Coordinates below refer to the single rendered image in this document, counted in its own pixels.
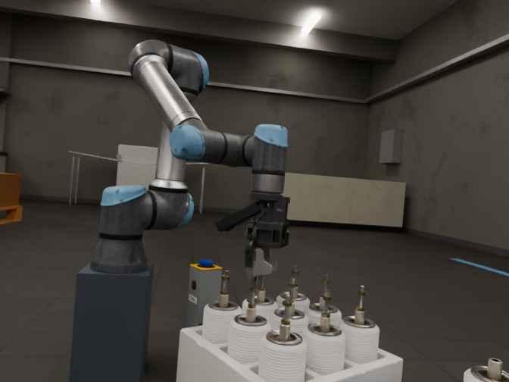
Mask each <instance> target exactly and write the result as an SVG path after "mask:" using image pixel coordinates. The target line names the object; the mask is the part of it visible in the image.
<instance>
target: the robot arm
mask: <svg viewBox="0 0 509 382"><path fill-rule="evenodd" d="M129 69H130V73H131V75H132V77H133V79H134V80H135V81H136V83H137V84H138V85H140V86H141V87H143V88H144V89H145V91H146V92H147V94H148V96H149V98H150V99H151V101H152V102H153V104H154V105H155V107H156V109H157V110H158V112H159V114H160V116H161V128H160V136H159V143H158V156H157V164H156V171H155V179H154V180H153V181H152V182H150V184H149V186H148V190H147V189H146V187H145V186H142V185H126V186H111V187H108V188H106V189H105V190H104V191H103V193H102V200H101V218H100V228H99V239H98V243H97V246H96V247H95V251H94V252H93V255H92V258H91V261H90V268H91V269H92V270H94V271H99V272H104V273H112V274H128V273H136V272H140V271H144V270H145V269H146V267H147V259H146V256H145V250H144V247H143V244H142V233H143V231H144V230H177V229H181V228H184V227H185V226H186V225H187V224H188V223H189V222H190V220H191V218H192V214H193V211H194V202H193V201H192V200H193V198H192V196H191V195H190V194H188V187H187V186H186V185H185V184H184V174H185V167H186V161H190V162H194V161H199V162H205V163H212V164H222V165H226V166H229V167H232V168H237V167H250V168H252V173H251V191H253V193H251V199H259V202H255V203H253V204H251V205H249V206H247V207H245V208H243V209H241V210H239V211H237V212H235V213H233V214H231V215H229V216H224V217H222V218H221V219H220V220H219V221H217V222H216V223H215V224H216V227H217V229H218V231H231V230H232V229H233V228H234V227H236V226H238V225H240V224H242V223H244V222H246V221H249V223H248V226H247V230H246V235H245V238H246V241H245V266H246V273H247V277H248V281H249V283H250V285H251V287H255V282H256V286H257V282H258V277H259V276H261V275H268V274H271V273H272V271H275V270H276V269H277V268H278V264H277V263H276V262H275V261H274V260H273V259H271V258H270V250H269V248H271V249H274V248H277V249H281V248H282V247H284V246H287V245H288V244H289V227H290V222H289V219H287V211H288V203H290V197H284V196H282V195H281V193H283V191H284V182H285V172H286V153H287V148H288V144H287V140H288V131H287V129H286V128H285V127H282V126H279V125H273V124H260V125H257V126H256V128H255V133H254V135H252V136H240V135H235V134H231V133H223V132H220V131H215V130H209V129H208V128H207V127H206V126H205V124H204V123H203V121H202V120H201V118H200V117H199V116H198V114H197V113H196V111H195V109H194V108H193V107H192V103H193V102H194V101H195V100H196V99H197V98H198V94H199V93H201V92H203V91H204V90H205V86H207V84H208V78H209V71H208V65H207V62H206V60H205V59H204V58H203V57H202V56H201V55H199V54H197V53H194V52H193V51H191V50H186V49H182V48H180V47H177V46H175V45H171V44H168V43H165V42H162V41H160V40H154V39H151V40H146V41H144V42H141V43H139V44H138V45H137V46H136V47H135V48H134V49H133V50H132V51H131V53H130V57H129ZM267 203H269V207H268V206H267Z"/></svg>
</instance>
